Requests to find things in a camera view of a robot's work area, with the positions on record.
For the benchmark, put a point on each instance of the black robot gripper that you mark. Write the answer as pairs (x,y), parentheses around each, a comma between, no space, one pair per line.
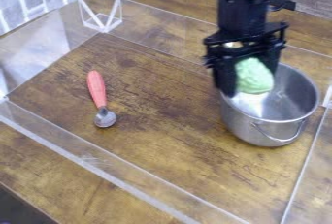
(246,35)

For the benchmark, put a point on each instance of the green bitter gourd toy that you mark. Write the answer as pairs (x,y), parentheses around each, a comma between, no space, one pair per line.
(255,78)

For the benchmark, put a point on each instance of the silver metal pot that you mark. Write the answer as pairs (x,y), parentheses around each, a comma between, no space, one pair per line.
(271,119)

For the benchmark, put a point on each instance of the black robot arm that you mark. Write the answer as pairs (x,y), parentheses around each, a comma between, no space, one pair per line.
(246,36)

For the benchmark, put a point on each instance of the black strip on table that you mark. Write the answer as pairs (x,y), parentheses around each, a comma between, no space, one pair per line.
(277,5)

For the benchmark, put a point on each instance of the orange handled metal scoop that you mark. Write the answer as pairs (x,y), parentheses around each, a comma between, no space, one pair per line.
(106,117)

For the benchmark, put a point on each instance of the clear acrylic triangular bracket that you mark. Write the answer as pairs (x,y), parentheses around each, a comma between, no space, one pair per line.
(98,21)

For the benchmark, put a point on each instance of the clear acrylic enclosure walls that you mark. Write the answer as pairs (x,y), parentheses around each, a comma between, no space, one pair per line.
(167,165)

